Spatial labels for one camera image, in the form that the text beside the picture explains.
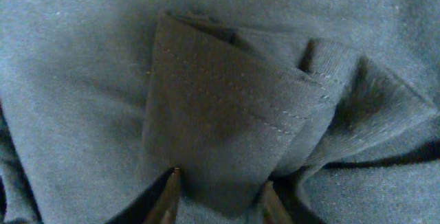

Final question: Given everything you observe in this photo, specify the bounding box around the black t-shirt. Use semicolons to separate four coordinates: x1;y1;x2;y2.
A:
1;0;439;223

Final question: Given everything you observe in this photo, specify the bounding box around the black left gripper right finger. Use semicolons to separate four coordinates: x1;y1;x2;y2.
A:
259;181;325;224

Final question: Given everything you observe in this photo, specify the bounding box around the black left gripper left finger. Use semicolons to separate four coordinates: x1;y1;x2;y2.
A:
107;168;182;224

